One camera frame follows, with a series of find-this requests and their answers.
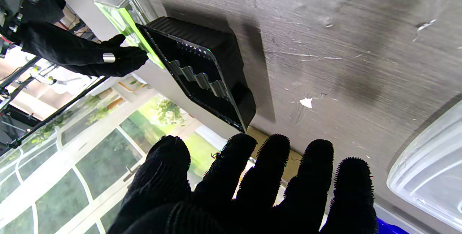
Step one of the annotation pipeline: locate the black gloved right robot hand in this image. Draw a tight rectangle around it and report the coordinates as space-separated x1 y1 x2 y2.
16 21 149 78

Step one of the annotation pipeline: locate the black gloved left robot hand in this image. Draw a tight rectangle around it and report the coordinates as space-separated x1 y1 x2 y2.
106 134 379 234

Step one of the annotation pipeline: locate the clear lid with green sheet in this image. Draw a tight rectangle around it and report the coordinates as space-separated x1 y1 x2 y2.
87 0 166 69

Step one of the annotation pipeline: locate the brown translucent container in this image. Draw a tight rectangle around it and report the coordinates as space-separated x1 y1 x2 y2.
245 126 304 184

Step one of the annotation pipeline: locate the black plastic container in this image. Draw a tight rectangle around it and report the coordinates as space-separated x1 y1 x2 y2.
135 17 257 133

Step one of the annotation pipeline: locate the clear container with blue clips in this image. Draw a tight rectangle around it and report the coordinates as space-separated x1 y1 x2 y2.
374 205 412 234

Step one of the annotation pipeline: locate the black tripod stand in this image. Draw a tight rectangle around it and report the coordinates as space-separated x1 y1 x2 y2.
0 76 110 151

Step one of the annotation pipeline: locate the large clear lid blue sticker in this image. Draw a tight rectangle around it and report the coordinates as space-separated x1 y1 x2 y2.
386 100 462 231

